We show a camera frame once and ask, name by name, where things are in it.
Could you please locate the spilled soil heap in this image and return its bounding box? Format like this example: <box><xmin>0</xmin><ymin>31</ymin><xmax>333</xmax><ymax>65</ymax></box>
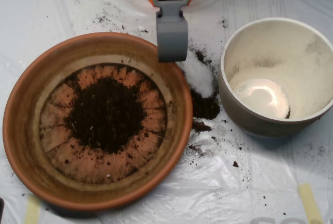
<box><xmin>176</xmin><ymin>45</ymin><xmax>222</xmax><ymax>134</ymax></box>

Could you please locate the white ceramic pot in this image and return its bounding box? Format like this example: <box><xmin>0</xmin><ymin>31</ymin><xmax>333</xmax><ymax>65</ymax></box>
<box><xmin>217</xmin><ymin>17</ymin><xmax>333</xmax><ymax>139</ymax></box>

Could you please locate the terracotta saucer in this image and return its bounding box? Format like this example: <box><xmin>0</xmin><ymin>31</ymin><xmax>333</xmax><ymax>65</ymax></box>
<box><xmin>2</xmin><ymin>31</ymin><xmax>194</xmax><ymax>211</ymax></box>

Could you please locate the clear plastic sheet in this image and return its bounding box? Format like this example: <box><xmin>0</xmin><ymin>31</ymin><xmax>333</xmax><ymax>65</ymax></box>
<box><xmin>0</xmin><ymin>0</ymin><xmax>333</xmax><ymax>224</ymax></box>

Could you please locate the beige masking tape strip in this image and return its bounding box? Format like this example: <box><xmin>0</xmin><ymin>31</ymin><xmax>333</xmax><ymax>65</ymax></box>
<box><xmin>298</xmin><ymin>183</ymin><xmax>324</xmax><ymax>224</ymax></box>
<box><xmin>24</xmin><ymin>194</ymin><xmax>42</xmax><ymax>224</ymax></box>

